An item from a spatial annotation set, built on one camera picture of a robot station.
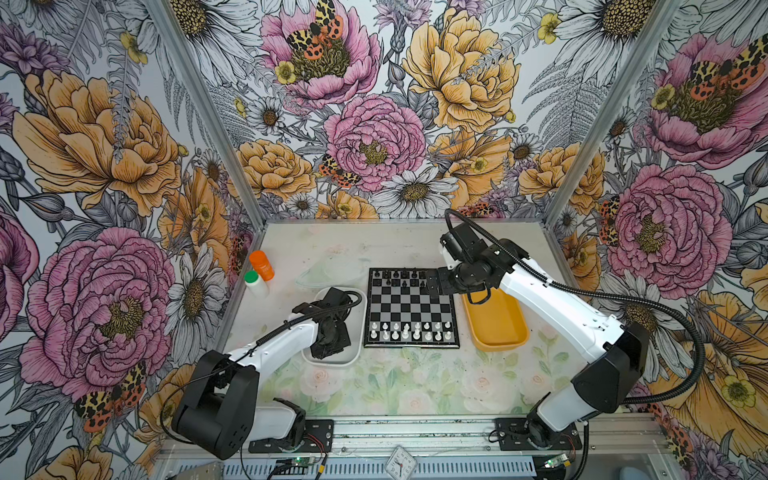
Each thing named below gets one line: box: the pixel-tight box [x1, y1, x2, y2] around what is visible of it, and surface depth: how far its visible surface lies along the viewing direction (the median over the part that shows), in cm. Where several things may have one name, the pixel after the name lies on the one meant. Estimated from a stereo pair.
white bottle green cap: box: [244, 270, 269, 299], surface depth 96 cm
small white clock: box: [385, 445, 418, 480], surface depth 70 cm
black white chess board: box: [364, 268, 460, 349], surface depth 96 cm
